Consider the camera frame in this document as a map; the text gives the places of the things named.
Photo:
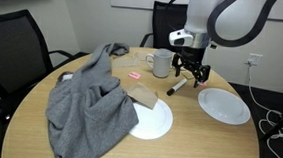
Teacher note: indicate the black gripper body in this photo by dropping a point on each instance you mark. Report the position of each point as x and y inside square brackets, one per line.
[193, 56]

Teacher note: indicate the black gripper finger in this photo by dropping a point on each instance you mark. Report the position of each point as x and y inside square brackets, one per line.
[176, 63]
[203, 72]

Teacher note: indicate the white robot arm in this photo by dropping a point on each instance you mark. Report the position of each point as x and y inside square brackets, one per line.
[229, 18]

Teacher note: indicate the white ceramic mug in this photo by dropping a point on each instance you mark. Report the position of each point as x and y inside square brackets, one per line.
[162, 65]

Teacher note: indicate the small brown paper packet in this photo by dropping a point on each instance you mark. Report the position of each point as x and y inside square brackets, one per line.
[188, 75]

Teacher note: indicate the white round plate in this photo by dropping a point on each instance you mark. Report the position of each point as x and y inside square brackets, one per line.
[153, 121]
[224, 106]

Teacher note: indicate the black mesh office chair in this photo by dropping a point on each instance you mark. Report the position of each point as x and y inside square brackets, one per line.
[13, 53]
[165, 20]

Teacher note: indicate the grey hooded sweatshirt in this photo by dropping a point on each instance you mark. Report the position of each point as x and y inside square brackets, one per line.
[89, 112]

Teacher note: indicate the white wall power outlet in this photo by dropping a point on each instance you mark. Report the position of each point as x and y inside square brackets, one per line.
[254, 59]

